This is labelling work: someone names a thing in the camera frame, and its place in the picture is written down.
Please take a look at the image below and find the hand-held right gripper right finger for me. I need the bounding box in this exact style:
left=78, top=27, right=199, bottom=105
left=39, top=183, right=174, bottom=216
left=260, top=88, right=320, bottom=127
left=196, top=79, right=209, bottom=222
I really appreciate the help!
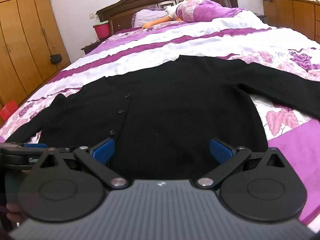
left=196, top=138, right=287, bottom=189

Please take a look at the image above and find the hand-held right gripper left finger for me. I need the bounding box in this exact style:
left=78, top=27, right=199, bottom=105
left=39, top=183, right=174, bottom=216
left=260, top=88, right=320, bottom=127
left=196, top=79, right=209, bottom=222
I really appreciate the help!
left=35, top=138, right=127, bottom=188

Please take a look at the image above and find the black button cardigan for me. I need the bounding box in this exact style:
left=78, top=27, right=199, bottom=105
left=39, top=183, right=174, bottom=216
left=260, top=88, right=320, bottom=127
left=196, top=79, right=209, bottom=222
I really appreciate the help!
left=5, top=54, right=320, bottom=180

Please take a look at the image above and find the person's left hand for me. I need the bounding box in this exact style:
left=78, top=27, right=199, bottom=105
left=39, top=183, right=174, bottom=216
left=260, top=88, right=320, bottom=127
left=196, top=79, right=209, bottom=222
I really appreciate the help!
left=5, top=202, right=25, bottom=223

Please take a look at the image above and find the red plastic stool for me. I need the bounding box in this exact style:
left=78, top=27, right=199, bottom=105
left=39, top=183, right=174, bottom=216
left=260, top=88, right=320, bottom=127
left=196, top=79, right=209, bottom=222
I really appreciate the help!
left=0, top=100, right=18, bottom=126

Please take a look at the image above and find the dark wooden nightstand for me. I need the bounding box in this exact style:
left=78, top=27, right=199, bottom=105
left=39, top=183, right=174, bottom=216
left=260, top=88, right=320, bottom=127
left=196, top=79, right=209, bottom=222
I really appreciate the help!
left=80, top=39, right=102, bottom=55

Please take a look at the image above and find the light wooden wardrobe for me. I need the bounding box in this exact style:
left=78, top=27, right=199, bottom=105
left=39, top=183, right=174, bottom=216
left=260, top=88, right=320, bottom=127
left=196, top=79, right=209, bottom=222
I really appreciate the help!
left=0, top=0, right=71, bottom=108

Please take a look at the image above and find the purple floral blanket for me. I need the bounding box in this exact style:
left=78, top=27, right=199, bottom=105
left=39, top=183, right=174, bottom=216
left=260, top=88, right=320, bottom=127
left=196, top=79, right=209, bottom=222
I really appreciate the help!
left=0, top=8, right=320, bottom=230

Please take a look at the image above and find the red bucket with green rim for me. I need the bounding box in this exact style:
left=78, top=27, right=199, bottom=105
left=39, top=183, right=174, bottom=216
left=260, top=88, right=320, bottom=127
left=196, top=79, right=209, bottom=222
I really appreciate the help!
left=93, top=20, right=110, bottom=40

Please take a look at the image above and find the light purple pillow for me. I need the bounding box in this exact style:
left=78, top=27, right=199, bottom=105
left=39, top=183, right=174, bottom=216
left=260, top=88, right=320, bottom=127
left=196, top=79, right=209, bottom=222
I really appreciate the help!
left=132, top=9, right=171, bottom=28

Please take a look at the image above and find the folded purple floral quilt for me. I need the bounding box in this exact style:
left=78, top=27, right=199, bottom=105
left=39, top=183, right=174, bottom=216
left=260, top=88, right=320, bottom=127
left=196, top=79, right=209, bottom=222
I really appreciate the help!
left=175, top=0, right=250, bottom=23

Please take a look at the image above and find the white and orange plush toy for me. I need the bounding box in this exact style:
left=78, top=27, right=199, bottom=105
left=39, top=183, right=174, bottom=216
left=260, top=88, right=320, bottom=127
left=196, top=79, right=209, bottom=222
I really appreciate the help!
left=142, top=0, right=208, bottom=29

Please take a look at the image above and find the light wooden cabinet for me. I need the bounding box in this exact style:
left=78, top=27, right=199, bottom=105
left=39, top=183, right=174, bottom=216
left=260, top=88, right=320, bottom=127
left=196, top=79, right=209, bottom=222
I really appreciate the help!
left=261, top=0, right=320, bottom=42

